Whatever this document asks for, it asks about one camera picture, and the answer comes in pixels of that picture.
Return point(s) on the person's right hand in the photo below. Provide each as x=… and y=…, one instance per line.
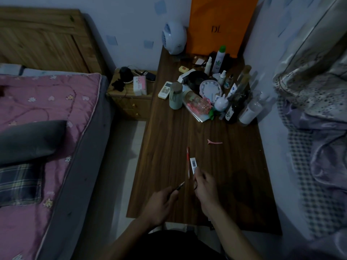
x=207, y=192

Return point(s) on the person's left hand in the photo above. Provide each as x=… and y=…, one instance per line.
x=158, y=205

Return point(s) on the person's right thumb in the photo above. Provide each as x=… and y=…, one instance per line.
x=197, y=186

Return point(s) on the person's left thumb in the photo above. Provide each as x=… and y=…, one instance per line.
x=173, y=198

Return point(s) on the white barcode label strip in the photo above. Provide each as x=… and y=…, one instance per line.
x=194, y=164

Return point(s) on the person's right forearm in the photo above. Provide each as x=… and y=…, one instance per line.
x=233, y=238

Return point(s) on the person's left forearm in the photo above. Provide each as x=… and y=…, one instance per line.
x=127, y=238

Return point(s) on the red pen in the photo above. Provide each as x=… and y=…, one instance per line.
x=188, y=162

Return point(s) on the pink hair clip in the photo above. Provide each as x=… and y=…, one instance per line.
x=214, y=142

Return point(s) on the person's black clothing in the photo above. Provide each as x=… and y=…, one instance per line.
x=173, y=246

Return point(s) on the pink transparent bottle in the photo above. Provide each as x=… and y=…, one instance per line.
x=196, y=103

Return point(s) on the dark glass bottle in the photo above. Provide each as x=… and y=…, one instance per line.
x=233, y=110

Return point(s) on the white rabbit figurine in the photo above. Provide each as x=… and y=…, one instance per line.
x=221, y=104

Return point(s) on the green tumbler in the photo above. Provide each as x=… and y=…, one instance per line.
x=175, y=98

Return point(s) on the clear bottle white label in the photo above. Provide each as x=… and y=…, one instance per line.
x=250, y=110

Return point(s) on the floral rimmed round mirror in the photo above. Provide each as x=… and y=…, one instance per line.
x=211, y=90

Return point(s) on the grey mattress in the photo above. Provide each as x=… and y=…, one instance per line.
x=76, y=186

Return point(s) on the white remote control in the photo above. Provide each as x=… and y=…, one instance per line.
x=165, y=90

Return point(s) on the white blue tube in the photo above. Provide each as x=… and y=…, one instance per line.
x=232, y=91

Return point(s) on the wooden nightstand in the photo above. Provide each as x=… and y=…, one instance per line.
x=130, y=105

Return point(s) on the black round bowl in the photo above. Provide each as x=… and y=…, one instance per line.
x=196, y=78

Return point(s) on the small dark dropper bottle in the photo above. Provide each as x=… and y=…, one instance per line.
x=229, y=82

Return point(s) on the white dropper bottle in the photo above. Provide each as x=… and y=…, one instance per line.
x=221, y=78

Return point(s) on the white and black box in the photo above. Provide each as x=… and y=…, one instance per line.
x=184, y=76

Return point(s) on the checked bed sheet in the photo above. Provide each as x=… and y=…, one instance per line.
x=311, y=186

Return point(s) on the pink white tissue pack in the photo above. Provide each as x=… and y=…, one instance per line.
x=140, y=85

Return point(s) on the yellow soap bar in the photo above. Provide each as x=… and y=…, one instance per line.
x=183, y=69

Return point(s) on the tall clear bottle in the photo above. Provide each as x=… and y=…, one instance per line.
x=243, y=77

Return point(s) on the small white bottle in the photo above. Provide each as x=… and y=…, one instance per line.
x=208, y=67

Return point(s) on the black phone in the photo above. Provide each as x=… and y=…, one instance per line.
x=147, y=75

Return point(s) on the white card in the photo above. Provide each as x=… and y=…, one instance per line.
x=200, y=61

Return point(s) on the black scrunchie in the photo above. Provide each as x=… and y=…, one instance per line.
x=118, y=85

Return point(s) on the white spray bottle green cap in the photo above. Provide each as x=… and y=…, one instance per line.
x=218, y=62

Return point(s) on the black round lamp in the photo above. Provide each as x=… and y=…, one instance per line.
x=125, y=75

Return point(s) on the purple fabric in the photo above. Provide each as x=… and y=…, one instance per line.
x=330, y=148

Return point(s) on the white desk fan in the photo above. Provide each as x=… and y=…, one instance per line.
x=173, y=37

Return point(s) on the plaid pillow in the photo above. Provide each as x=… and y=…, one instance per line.
x=19, y=184

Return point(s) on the grey pillow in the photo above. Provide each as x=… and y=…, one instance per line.
x=27, y=140

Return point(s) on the floral grey duvet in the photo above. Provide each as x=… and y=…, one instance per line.
x=311, y=73

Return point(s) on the pink quilt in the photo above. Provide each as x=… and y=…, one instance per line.
x=40, y=105

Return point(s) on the orange paper bag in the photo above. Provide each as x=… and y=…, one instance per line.
x=219, y=21

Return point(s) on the wooden headboard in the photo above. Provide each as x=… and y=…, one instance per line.
x=40, y=37

